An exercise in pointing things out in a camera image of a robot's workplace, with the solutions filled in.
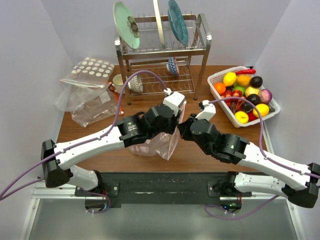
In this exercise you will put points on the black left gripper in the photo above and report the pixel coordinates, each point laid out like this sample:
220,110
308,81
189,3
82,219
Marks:
174,122

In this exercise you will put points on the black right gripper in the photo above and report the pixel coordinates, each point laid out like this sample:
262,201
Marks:
184,128

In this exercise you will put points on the clear polka dot zip bag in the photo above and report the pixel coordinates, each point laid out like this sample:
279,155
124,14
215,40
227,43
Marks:
163,144

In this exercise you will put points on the yellow apple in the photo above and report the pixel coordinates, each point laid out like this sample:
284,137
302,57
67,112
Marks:
242,117

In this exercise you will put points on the dark purple plum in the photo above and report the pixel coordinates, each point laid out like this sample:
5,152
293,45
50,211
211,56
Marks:
256,82

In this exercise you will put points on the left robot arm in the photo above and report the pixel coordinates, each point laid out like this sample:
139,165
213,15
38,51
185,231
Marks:
60,159

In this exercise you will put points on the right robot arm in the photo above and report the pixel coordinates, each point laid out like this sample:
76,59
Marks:
294,181

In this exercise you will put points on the grey patterned bowl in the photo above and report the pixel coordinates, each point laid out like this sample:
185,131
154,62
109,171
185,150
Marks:
136,84

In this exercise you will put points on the orange fruit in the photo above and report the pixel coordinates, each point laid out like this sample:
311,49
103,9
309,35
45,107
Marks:
220,88

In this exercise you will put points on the red apple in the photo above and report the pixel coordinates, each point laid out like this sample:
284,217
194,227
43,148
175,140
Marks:
251,117

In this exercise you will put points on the blue patterned bowl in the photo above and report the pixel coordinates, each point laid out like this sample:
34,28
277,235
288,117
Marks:
172,66

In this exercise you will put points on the cream mug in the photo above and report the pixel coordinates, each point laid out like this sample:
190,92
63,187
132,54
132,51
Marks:
116,84

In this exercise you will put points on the green custard apple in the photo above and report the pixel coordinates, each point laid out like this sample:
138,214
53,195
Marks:
238,88

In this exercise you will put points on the pale yellow fruit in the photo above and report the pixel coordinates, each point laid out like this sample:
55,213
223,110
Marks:
251,90

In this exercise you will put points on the dark grey avocado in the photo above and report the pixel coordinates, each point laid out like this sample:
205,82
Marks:
271,109

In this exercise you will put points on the red onion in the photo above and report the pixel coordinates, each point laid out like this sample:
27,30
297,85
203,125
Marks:
265,96

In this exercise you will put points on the steel dish rack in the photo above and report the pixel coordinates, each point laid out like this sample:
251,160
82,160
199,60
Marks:
191,60

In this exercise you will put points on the red chili pepper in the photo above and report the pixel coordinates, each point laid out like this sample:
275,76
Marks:
246,71

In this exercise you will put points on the pile of plastic bags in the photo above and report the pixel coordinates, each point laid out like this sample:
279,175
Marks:
86,93

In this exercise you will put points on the teal plate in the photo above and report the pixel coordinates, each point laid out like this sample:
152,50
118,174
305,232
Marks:
177,23

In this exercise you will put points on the mint green floral plate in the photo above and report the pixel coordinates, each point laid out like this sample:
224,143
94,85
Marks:
126,25

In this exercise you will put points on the beige plate edge-on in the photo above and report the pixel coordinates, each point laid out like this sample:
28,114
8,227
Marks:
159,24

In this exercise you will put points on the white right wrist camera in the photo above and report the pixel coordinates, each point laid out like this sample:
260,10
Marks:
207,110

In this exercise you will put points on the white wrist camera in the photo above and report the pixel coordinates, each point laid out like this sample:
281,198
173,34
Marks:
207,110
174,100

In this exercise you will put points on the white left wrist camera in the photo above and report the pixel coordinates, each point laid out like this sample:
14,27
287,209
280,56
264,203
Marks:
174,100

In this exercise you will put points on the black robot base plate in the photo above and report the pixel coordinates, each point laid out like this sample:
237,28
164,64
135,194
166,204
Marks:
172,188

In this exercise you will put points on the aluminium frame rail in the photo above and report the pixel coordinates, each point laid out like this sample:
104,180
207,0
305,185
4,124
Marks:
40,192

